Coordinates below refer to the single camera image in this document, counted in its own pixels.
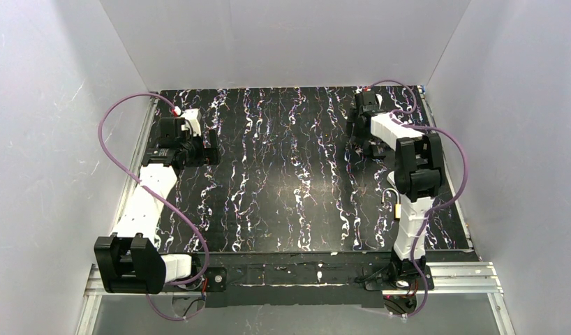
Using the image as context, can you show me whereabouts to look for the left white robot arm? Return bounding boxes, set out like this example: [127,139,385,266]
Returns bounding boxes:
[94,109,221,294]

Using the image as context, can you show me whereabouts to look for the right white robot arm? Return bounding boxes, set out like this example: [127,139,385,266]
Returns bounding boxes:
[346,91,445,281]

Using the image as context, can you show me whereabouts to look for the brass padlock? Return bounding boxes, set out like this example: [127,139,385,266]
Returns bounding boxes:
[381,188,401,221]

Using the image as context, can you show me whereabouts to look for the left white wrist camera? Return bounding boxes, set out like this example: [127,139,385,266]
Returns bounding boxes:
[172,106,202,136]

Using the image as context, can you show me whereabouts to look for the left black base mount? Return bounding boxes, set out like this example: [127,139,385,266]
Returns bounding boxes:
[165,267,228,293]

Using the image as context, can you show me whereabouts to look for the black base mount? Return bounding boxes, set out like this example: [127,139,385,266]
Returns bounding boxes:
[165,267,228,293]
[355,258,435,293]

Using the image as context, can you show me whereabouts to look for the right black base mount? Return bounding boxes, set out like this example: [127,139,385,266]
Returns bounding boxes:
[355,258,435,293]

